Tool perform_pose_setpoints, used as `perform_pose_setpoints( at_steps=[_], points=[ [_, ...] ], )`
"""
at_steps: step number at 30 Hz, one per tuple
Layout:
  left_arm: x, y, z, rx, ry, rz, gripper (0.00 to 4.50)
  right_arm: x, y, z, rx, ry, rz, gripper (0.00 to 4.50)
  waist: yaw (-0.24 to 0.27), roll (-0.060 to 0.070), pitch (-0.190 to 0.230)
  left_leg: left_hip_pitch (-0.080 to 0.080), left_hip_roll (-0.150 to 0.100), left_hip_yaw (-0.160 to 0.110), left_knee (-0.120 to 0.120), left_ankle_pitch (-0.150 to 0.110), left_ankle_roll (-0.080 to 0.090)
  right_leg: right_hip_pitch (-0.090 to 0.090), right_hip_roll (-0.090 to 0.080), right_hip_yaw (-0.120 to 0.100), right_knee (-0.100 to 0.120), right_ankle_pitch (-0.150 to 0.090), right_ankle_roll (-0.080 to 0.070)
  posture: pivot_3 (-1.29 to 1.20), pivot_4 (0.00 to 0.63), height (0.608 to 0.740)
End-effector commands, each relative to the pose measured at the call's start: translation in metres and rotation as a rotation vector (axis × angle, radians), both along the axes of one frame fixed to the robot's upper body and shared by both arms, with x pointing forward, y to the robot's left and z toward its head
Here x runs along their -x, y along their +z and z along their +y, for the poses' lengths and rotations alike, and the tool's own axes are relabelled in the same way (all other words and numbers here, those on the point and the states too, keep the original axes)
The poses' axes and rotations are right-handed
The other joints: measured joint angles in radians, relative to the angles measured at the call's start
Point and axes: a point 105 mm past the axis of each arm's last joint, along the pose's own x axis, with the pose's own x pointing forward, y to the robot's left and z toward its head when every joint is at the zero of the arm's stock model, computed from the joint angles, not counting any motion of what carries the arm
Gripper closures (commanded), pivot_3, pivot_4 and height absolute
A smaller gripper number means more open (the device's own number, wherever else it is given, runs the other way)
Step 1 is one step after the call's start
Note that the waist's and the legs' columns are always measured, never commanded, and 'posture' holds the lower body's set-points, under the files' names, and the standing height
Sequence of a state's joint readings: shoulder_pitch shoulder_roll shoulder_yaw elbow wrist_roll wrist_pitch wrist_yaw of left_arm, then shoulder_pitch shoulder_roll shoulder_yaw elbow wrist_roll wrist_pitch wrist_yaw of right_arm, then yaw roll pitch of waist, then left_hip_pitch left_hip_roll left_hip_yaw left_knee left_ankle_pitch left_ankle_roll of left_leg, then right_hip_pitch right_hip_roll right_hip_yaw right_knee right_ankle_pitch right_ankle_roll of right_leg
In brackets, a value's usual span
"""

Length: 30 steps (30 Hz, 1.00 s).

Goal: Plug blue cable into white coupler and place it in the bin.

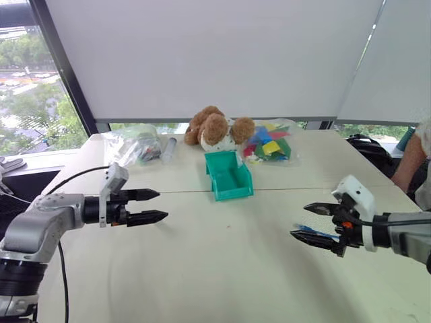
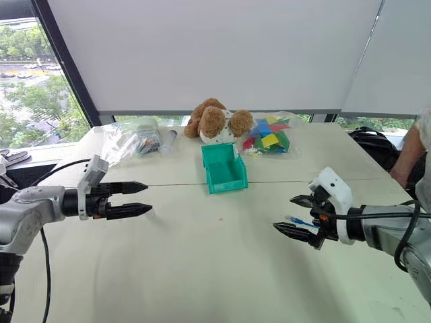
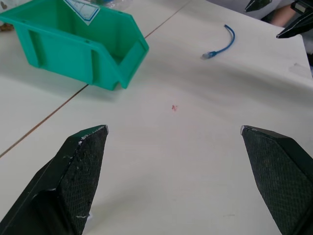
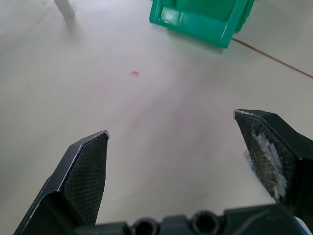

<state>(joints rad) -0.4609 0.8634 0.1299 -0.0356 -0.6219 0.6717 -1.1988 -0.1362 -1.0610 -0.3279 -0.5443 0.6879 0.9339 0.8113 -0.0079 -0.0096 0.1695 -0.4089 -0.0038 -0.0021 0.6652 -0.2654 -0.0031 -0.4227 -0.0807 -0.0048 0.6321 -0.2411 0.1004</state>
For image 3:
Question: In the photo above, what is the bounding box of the clear plastic bag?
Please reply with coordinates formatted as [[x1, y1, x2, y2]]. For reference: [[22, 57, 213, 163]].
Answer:
[[96, 0, 131, 12]]

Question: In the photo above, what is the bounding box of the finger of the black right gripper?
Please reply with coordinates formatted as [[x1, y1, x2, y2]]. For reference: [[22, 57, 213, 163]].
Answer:
[[245, 0, 269, 13], [276, 9, 313, 39]]

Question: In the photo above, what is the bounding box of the blue Ethernet cable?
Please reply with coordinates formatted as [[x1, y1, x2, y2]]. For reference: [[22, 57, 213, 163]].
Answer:
[[200, 23, 236, 61]]

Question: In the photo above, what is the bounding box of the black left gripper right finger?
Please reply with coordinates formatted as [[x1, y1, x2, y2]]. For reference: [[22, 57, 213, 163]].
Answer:
[[240, 125, 313, 235]]

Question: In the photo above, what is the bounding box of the white paper label with print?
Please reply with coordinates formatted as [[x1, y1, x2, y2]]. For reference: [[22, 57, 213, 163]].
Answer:
[[64, 0, 101, 26]]

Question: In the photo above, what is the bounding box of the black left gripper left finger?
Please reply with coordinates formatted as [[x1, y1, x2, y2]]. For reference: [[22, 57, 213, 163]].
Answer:
[[0, 124, 109, 235]]

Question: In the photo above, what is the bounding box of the green plastic storage bin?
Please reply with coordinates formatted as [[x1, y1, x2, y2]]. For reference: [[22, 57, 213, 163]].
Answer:
[[0, 0, 150, 92]]

